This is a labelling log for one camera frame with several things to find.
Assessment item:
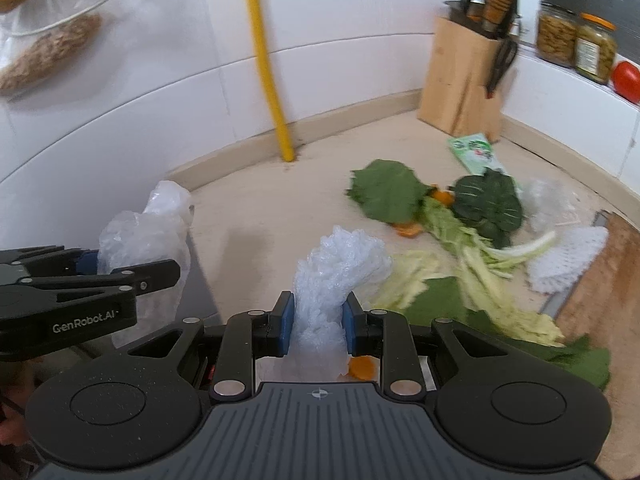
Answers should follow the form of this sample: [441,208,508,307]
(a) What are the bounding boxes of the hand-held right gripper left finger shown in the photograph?
[120,291,297,403]

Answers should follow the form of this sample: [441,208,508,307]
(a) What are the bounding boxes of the clear plastic bag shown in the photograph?
[521,176,573,233]
[96,181,195,350]

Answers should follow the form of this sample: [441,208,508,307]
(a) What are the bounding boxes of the green plastic packet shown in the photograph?
[446,132,507,177]

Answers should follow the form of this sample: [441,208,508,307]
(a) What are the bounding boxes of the red tomato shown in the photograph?
[610,59,640,105]

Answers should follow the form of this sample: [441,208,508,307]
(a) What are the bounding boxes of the wooden cutting board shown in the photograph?
[542,212,640,392]

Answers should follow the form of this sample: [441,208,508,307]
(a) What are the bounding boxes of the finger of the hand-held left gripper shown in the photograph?
[0,259,182,313]
[0,246,101,281]

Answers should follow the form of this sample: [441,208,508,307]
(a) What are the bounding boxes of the white foam fruit net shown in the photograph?
[292,226,394,378]
[526,226,610,295]

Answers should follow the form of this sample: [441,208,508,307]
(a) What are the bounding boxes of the black scissors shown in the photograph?
[484,37,519,99]

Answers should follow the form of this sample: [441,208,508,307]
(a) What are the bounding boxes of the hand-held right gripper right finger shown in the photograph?
[342,291,521,403]

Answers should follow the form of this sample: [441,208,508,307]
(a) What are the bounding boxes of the wooden knife block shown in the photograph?
[417,15,519,144]

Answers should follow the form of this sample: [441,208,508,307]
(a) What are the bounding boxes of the yellow pipe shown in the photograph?
[238,0,297,164]

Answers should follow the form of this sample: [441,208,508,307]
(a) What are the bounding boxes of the dark green leaf cluster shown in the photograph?
[449,168,524,242]

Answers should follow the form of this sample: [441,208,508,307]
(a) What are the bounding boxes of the napa cabbage leaf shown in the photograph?
[372,249,448,312]

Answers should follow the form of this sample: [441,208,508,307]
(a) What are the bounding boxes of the dark-lidded pickle jar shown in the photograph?
[536,2,579,69]

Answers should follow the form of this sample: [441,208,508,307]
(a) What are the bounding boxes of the orange-lidded pickle jar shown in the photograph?
[573,12,618,85]

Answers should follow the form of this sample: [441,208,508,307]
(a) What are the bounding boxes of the round green leaf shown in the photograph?
[346,158,432,224]

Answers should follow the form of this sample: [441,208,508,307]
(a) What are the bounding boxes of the long pale vegetable stalks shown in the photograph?
[419,199,567,348]

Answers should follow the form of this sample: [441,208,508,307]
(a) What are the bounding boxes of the large green leaves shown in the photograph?
[406,276,612,392]

